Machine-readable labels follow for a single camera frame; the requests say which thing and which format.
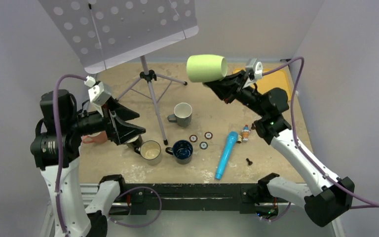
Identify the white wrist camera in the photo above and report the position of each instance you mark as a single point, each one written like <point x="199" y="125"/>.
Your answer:
<point x="254" y="69"/>
<point x="98" y="93"/>

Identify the round token upper right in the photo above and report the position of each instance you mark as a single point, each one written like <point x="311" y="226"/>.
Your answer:
<point x="208" y="135"/>

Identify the light green ceramic mug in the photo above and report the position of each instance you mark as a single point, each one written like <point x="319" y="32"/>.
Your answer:
<point x="206" y="68"/>

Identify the black ceramic mug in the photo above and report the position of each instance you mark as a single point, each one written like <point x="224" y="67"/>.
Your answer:
<point x="135" y="142"/>

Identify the blue toy microphone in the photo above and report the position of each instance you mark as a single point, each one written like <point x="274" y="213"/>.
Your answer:
<point x="230" y="142"/>

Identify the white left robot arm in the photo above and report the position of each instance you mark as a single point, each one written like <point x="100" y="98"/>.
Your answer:
<point x="56" y="152"/>

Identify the pink ceramic mug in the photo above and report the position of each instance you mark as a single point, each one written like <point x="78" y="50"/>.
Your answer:
<point x="97" y="138"/>

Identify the cream ceramic mug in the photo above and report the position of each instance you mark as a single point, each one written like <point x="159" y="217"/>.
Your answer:
<point x="150" y="151"/>

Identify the round token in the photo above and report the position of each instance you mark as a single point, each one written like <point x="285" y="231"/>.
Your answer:
<point x="208" y="135"/>
<point x="193" y="138"/>
<point x="203" y="145"/>

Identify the round token left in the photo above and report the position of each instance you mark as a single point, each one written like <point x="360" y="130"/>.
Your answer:
<point x="193" y="138"/>

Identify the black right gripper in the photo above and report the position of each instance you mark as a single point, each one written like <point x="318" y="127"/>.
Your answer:
<point x="229" y="87"/>

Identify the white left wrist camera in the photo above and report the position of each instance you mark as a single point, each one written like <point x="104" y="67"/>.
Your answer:
<point x="98" y="93"/>

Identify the yellow plastic tray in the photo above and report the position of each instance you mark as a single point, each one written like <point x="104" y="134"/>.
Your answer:
<point x="277" y="79"/>

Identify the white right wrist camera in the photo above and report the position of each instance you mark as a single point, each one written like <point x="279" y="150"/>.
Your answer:
<point x="254" y="69"/>

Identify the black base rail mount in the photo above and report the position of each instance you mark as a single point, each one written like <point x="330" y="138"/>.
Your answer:
<point x="244" y="198"/>

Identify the white perforated music stand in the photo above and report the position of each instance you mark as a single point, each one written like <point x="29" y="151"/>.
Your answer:
<point x="107" y="33"/>

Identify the dark blue ceramic mug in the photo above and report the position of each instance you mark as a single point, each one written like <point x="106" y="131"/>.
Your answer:
<point x="182" y="151"/>

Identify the grey ceramic mug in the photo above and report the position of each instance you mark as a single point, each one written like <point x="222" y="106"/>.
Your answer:
<point x="182" y="114"/>

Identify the small colourful toy figure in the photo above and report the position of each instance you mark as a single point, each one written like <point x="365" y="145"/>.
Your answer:
<point x="243" y="136"/>

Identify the round token lower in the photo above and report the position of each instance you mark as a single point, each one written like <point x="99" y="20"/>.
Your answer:
<point x="203" y="145"/>

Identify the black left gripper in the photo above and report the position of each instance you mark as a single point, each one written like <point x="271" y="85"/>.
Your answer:
<point x="121" y="131"/>

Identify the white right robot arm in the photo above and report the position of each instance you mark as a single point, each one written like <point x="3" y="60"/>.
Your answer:
<point x="326" y="195"/>

